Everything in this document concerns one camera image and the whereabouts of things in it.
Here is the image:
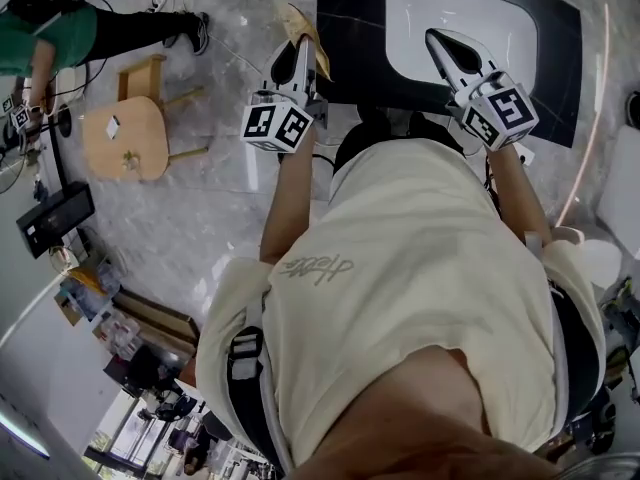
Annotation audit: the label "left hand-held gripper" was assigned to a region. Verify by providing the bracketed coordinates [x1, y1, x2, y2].
[239, 36, 330, 155]

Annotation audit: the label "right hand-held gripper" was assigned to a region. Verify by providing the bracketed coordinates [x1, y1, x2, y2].
[425, 28, 540, 150]

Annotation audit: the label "person's right forearm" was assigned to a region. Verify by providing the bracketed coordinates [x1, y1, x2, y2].
[487, 142, 554, 247]

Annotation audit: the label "person's left forearm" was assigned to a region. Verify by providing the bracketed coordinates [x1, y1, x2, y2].
[259, 127, 319, 265]

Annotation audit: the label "black vanity countertop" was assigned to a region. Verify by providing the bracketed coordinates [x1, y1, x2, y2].
[316, 0, 584, 149]

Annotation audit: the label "white sink basin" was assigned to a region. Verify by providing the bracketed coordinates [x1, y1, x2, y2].
[384, 0, 540, 100]

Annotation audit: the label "person's black trousers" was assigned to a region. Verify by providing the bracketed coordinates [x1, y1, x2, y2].
[332, 105, 469, 172]

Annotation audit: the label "wooden stool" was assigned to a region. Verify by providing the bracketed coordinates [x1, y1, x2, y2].
[117, 53, 168, 103]

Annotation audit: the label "wooden chair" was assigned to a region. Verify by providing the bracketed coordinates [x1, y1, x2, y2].
[82, 85, 209, 183]

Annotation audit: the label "thin pink curved strip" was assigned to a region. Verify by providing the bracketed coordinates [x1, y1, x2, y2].
[553, 2, 611, 229]

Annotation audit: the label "large white box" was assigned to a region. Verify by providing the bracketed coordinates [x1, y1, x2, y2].
[594, 125, 640, 264]

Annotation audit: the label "person's cream t-shirt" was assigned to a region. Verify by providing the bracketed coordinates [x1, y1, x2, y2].
[194, 137, 609, 469]

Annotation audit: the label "round white stool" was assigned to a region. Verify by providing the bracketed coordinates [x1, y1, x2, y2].
[579, 237, 624, 289]

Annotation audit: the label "black standing fan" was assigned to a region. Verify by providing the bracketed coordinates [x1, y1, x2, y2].
[0, 102, 76, 194]

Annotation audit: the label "black water dispenser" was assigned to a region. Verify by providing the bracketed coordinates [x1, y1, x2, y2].
[15, 181, 96, 260]

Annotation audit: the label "wooden crate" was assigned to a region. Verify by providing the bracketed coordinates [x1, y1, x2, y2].
[112, 287, 201, 359]

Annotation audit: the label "clear plastic storage boxes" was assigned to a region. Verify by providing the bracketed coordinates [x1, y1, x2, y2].
[52, 260, 124, 327]

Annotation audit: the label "person's head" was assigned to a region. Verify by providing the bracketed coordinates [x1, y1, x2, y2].
[299, 347, 561, 480]

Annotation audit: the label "black cable bundle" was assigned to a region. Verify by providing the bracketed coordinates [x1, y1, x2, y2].
[482, 155, 504, 214]

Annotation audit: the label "grey black backpack strap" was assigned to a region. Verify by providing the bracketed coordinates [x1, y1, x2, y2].
[524, 232, 601, 419]
[227, 292, 296, 474]

